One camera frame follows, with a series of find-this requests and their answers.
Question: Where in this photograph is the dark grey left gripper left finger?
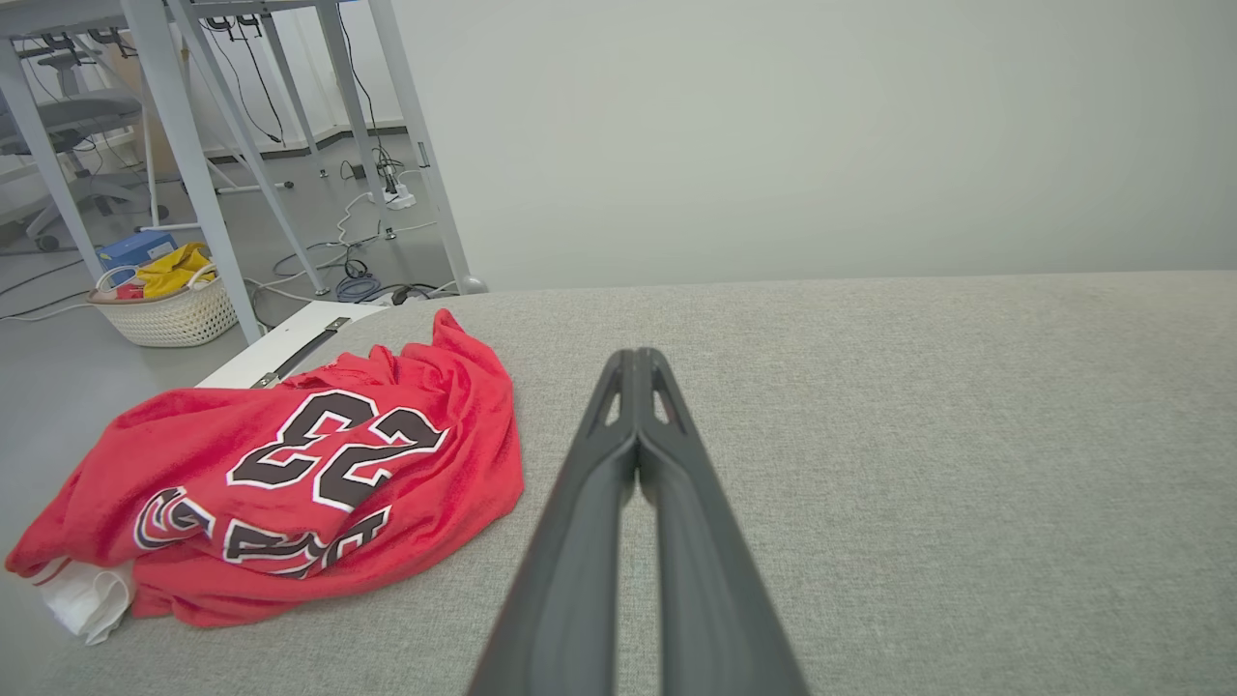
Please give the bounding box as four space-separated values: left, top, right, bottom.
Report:
469 348 639 696

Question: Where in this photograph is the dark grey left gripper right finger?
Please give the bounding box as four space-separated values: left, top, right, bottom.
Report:
638 348 808 696

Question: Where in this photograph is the red jersey number 23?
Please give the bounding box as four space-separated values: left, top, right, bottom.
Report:
5 309 525 647

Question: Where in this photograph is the white box appliance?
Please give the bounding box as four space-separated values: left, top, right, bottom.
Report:
196 300 388 390

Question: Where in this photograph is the cream woven laundry basket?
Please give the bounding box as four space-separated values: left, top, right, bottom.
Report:
87 263 240 349

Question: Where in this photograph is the yellow cloth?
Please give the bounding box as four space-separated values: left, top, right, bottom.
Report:
135 242 216 299

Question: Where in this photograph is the blue box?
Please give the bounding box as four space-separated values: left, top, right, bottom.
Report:
97 230 178 272

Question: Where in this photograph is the brown cardboard box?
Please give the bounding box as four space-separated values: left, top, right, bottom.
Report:
101 34 189 180

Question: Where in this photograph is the grey office chair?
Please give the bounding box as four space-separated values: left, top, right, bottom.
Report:
0 48 170 252

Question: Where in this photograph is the black strap handle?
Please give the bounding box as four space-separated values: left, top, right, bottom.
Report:
251 317 351 390

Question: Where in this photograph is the white floor cable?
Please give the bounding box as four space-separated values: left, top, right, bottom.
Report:
333 191 441 250

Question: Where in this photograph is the white metal desk frame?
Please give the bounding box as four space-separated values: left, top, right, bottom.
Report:
0 0 489 344

